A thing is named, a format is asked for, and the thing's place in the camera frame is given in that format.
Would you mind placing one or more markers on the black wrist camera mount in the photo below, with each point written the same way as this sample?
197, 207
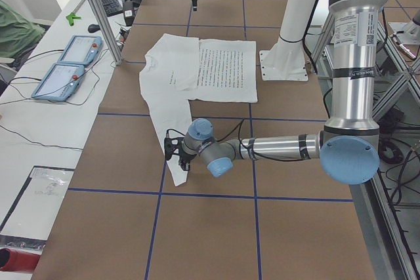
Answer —
171, 145

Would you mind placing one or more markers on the green cloth on chair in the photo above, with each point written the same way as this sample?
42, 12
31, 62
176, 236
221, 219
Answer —
17, 33

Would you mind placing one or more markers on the white camera mast base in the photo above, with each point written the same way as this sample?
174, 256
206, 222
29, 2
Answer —
285, 61

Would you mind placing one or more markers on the white long-sleeve printed shirt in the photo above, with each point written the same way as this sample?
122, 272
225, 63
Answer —
180, 69

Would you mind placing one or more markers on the red cylinder object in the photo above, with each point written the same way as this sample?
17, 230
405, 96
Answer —
18, 261

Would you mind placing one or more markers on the black keyboard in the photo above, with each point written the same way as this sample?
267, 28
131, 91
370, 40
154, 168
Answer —
112, 7

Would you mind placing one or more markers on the upper blue teach pendant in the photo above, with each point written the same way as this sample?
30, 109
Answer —
81, 50

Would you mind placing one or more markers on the blue teach pendant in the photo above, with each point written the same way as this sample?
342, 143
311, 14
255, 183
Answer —
59, 83
81, 50

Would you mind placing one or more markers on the black computer mouse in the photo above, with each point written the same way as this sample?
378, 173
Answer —
92, 28

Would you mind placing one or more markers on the black power adapter with label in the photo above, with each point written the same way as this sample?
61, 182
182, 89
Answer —
128, 12

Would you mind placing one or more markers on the green plastic clamp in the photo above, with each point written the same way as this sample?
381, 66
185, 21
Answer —
72, 17

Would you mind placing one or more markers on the clear plastic document sleeve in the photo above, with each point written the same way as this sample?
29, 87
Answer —
29, 221

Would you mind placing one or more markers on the aluminium frame post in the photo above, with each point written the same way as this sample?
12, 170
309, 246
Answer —
106, 30

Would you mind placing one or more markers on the lower blue teach pendant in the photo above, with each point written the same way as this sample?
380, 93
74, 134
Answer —
59, 83

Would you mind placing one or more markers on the aluminium truss frame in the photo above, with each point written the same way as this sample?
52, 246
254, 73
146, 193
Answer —
388, 205

